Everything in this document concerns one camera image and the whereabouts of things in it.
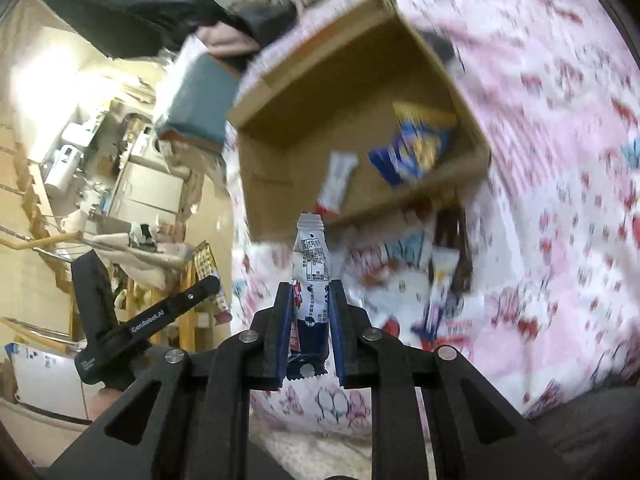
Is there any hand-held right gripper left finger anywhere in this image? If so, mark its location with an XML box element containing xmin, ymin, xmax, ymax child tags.
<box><xmin>45</xmin><ymin>282</ymin><xmax>296</xmax><ymax>480</ymax></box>

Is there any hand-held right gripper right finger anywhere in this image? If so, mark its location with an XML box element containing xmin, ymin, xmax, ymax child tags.
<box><xmin>327</xmin><ymin>280</ymin><xmax>571</xmax><ymax>480</ymax></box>

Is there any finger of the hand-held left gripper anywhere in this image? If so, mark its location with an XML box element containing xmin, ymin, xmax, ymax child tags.
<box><xmin>70</xmin><ymin>249</ymin><xmax>120</xmax><ymax>346</ymax></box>
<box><xmin>116</xmin><ymin>276</ymin><xmax>222</xmax><ymax>347</ymax></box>

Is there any yellow white snack packet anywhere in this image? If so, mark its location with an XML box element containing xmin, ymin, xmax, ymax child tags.
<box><xmin>192</xmin><ymin>241</ymin><xmax>232</xmax><ymax>325</ymax></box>

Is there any white blue red snack packet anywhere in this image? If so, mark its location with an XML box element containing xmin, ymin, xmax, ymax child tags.
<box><xmin>289</xmin><ymin>212</ymin><xmax>332</xmax><ymax>382</ymax></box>

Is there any dark brown snack packet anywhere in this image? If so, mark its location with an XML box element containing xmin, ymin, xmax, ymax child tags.
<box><xmin>432</xmin><ymin>205</ymin><xmax>473</xmax><ymax>293</ymax></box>

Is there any blue yellow snack bag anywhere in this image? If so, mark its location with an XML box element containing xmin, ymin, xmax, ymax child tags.
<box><xmin>367</xmin><ymin>101</ymin><xmax>458</xmax><ymax>188</ymax></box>

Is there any cardboard box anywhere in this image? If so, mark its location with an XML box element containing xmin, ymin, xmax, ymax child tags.
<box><xmin>227</xmin><ymin>0</ymin><xmax>493</xmax><ymax>243</ymax></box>

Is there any white draped cloth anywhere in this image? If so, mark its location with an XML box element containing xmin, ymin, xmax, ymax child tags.
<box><xmin>92</xmin><ymin>240</ymin><xmax>188</xmax><ymax>278</ymax></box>

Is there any white board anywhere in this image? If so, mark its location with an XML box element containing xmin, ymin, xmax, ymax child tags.
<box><xmin>6</xmin><ymin>342</ymin><xmax>93</xmax><ymax>420</ymax></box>

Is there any white cabinet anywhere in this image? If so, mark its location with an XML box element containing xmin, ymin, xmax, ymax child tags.
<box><xmin>111</xmin><ymin>159</ymin><xmax>187</xmax><ymax>222</ymax></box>

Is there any white appliance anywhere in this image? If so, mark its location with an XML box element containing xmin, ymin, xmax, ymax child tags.
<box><xmin>42</xmin><ymin>144</ymin><xmax>84</xmax><ymax>197</ymax></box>

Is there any teal box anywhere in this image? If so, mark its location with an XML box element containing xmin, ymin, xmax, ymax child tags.
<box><xmin>154</xmin><ymin>52</ymin><xmax>241</xmax><ymax>151</ymax></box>

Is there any pink cloth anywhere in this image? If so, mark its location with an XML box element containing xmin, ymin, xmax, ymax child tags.
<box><xmin>194</xmin><ymin>20</ymin><xmax>262</xmax><ymax>59</ymax></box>

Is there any dark grey cloth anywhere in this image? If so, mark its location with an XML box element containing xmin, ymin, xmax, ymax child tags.
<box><xmin>522</xmin><ymin>377</ymin><xmax>640</xmax><ymax>480</ymax></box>

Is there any pink printed blanket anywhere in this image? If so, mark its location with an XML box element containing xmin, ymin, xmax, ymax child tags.
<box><xmin>222</xmin><ymin>0</ymin><xmax>640</xmax><ymax>436</ymax></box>

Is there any black garment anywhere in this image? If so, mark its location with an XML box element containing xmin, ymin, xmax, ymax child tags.
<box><xmin>32</xmin><ymin>0</ymin><xmax>296</xmax><ymax>61</ymax></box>

